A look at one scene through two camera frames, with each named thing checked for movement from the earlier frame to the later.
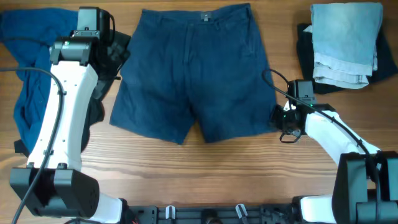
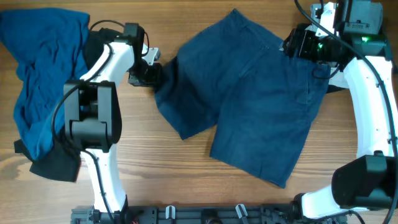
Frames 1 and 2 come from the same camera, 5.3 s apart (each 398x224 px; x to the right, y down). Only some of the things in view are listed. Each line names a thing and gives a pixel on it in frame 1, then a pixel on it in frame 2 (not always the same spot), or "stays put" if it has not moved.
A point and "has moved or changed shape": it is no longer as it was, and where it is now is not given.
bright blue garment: [30, 33] stays put
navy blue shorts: [202, 64] has moved or changed shape
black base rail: [251, 214] stays put
